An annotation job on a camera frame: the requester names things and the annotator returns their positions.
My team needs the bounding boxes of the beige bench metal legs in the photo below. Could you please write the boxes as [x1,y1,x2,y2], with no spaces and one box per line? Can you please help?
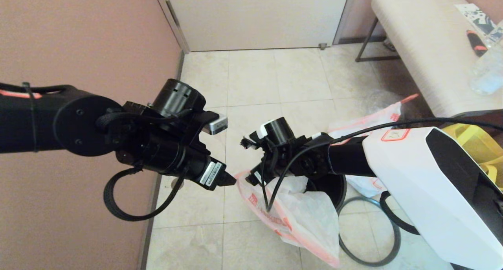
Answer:
[356,0,503,119]

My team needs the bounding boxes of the white trash bag red cartoon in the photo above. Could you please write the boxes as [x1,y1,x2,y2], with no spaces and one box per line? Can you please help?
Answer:
[235,170,341,268]

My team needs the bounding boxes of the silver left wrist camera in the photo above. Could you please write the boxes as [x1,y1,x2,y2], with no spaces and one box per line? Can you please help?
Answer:
[202,112,228,135]

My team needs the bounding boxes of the black white printed leaflet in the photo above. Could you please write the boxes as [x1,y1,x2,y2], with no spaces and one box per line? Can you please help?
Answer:
[453,4,501,40]

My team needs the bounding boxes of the white door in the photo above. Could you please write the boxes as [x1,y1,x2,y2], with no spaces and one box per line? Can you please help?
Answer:
[162,0,350,53]

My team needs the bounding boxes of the white plastic bag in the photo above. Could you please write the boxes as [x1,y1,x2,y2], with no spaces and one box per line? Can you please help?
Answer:
[328,94,419,198]

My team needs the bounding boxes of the black orange utility knife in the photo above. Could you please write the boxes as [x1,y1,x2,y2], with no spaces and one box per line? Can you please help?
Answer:
[466,29,488,57]

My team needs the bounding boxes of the grey wall baseboard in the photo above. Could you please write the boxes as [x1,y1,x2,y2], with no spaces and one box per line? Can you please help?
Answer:
[138,52,185,270]

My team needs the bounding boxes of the yellow fabric tote bag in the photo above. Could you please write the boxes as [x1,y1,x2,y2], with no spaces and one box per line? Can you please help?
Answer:
[444,123,503,192]

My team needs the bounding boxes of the grey bin retaining ring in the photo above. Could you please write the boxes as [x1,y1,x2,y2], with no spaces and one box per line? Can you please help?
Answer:
[338,197,401,267]

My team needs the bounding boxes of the black trash bin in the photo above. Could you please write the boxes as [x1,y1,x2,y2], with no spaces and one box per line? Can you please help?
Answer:
[305,175,347,213]

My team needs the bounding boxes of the large clear plastic bottle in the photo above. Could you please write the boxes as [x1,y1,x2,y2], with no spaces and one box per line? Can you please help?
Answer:
[468,20,503,96]

